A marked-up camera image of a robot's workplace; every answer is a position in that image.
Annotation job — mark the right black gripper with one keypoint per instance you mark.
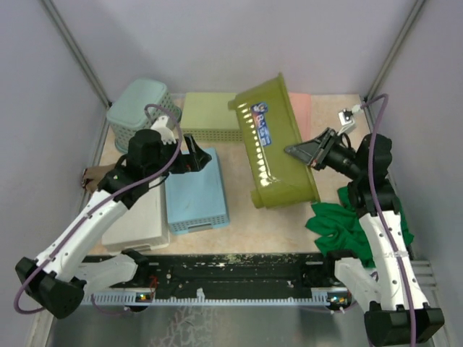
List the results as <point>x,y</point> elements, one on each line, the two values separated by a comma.
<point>315,152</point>

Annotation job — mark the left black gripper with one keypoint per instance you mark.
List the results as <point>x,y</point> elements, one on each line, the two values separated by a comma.
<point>194,161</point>

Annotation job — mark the light blue perforated basket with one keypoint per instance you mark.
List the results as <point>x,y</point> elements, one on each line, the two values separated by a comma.
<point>197,201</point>

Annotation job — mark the light green shallow basket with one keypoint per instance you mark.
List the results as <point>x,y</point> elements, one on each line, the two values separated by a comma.
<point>207,117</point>

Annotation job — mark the pink perforated basket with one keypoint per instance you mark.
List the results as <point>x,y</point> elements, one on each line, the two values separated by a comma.
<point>301,105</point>

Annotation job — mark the olive green large tub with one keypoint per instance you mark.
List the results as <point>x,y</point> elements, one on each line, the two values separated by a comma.
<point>268,125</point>

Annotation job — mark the teal perforated plastic basket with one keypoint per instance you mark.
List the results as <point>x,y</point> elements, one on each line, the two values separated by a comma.
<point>127,113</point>

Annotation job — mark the white perforated basket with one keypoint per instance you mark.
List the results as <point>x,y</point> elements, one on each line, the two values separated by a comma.
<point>144,227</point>

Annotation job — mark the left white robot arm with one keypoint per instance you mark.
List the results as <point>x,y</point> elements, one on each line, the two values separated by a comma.
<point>57,279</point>

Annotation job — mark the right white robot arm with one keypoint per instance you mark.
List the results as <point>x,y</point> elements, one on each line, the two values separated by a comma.
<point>395,309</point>

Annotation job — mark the green cloth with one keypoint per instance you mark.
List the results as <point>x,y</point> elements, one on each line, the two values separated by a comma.
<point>338,228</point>

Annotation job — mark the brown cloth pouch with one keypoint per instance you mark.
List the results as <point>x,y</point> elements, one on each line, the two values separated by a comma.
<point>93,175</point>

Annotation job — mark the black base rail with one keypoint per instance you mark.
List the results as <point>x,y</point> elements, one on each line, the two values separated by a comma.
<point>234,276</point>

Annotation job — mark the white slotted cable duct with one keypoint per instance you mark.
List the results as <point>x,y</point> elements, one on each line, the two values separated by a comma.
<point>132,298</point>

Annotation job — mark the aluminium extrusion rail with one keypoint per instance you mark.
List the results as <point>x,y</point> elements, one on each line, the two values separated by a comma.
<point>424,274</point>

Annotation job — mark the right aluminium frame post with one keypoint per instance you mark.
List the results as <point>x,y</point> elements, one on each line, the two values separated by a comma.
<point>406,29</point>

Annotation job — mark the aluminium frame post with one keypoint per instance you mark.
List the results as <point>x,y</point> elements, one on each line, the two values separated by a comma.
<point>406,29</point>
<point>75,50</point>

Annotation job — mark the left aluminium frame post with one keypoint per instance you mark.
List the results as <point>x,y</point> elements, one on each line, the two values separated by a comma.
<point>75,50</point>

